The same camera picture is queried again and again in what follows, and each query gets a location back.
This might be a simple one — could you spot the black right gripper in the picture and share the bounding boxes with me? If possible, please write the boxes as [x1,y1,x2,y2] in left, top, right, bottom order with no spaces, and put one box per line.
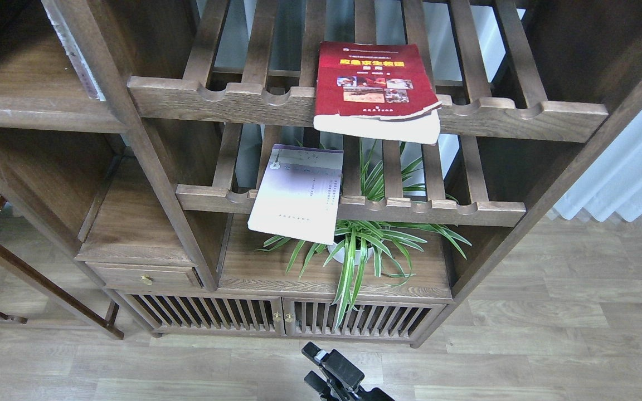
[301,342,394,401]

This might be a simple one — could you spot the white plant pot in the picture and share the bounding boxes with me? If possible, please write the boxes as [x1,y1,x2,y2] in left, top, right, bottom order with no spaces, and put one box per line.
[327,241,374,266]

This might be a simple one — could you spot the green spider plant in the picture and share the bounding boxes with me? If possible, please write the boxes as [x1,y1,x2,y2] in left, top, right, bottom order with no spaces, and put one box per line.
[257,140,471,329]

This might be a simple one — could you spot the white lavender book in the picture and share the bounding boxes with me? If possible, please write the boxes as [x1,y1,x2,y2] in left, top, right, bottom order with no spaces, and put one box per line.
[247,144,343,244]

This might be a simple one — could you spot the dark wooden bookshelf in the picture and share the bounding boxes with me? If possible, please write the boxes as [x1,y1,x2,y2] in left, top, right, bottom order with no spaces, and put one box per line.
[0,1,642,347]

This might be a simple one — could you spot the red cover book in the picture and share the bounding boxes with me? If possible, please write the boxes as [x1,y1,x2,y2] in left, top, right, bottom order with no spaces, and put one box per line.
[313,41,441,144]

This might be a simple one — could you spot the white pleated curtain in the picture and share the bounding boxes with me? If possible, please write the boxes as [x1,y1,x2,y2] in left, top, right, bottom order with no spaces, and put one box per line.
[548,111,642,222]

